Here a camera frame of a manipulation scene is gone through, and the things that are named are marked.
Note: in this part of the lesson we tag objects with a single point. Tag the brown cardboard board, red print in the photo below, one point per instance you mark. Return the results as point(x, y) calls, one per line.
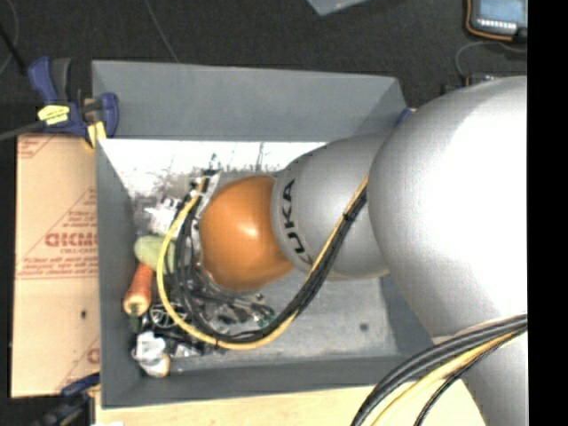
point(53, 282)

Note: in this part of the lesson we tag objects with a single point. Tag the orange toy carrot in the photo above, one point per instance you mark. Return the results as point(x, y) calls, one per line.
point(139, 284)

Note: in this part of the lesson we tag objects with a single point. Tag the white and beige crumpled thing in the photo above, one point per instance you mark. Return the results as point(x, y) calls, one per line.
point(151, 353)

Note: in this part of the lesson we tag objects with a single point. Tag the grey metal bin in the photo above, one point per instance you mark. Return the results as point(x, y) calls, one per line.
point(248, 104)

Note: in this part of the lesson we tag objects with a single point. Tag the pale green toy fruit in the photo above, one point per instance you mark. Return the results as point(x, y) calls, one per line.
point(148, 250)

